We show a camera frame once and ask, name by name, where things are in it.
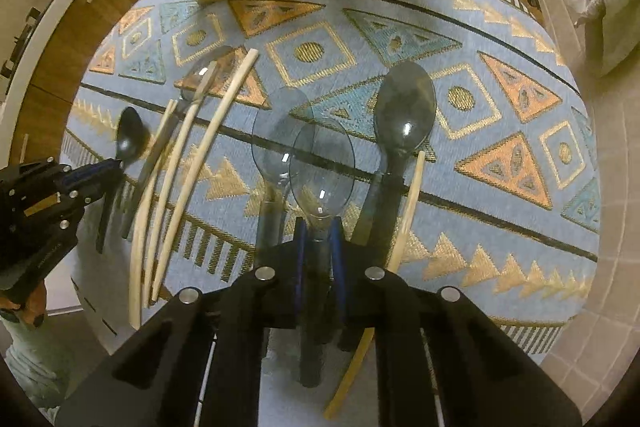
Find small black spoon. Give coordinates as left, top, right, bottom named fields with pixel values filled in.
left=96, top=106, right=149, bottom=254

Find wooden base cabinets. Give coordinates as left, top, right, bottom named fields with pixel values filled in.
left=1, top=0, right=138, bottom=166

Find clear spoon far left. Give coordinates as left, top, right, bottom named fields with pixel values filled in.
left=122, top=46, right=235, bottom=239

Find dark grey plastic spoon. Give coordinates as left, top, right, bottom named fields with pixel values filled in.
left=350, top=61, right=437, bottom=267

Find clear plastic spoon behind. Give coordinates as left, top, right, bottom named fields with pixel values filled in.
left=252, top=87, right=314, bottom=268

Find wooden chopstick by spoon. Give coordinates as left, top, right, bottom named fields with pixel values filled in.
left=323, top=150, right=425, bottom=421

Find clear grey plastic spoon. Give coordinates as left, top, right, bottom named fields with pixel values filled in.
left=290, top=118, right=355, bottom=388

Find blue patterned table mat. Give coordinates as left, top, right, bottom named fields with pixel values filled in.
left=60, top=0, right=601, bottom=427

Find grey hanging towel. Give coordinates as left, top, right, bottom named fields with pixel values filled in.
left=566, top=0, right=639, bottom=77

